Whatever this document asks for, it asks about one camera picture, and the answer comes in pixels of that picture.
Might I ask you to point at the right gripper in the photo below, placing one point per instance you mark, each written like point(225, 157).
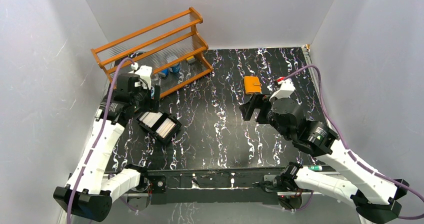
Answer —
point(247, 109)

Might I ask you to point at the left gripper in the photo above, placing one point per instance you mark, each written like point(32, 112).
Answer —
point(154, 99)

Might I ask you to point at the orange card holder wallet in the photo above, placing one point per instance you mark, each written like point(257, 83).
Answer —
point(252, 85)

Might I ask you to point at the white card stack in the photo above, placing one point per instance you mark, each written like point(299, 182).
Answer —
point(150, 118)
point(165, 128)

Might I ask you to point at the black card tray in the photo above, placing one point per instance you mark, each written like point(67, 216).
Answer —
point(152, 130)

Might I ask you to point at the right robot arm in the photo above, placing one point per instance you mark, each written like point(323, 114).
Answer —
point(361, 186)

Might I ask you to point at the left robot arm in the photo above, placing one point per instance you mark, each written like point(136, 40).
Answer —
point(87, 193)

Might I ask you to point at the small blue block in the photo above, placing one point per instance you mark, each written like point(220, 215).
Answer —
point(164, 73)

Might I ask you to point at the blue white can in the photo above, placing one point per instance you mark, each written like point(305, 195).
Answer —
point(176, 67)

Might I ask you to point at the orange wooden shelf rack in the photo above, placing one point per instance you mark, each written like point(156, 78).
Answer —
point(175, 36)

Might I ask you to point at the small grey yellow block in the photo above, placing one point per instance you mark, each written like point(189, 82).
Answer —
point(191, 60)

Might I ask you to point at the green white marker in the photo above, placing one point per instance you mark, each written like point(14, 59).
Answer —
point(315, 168)

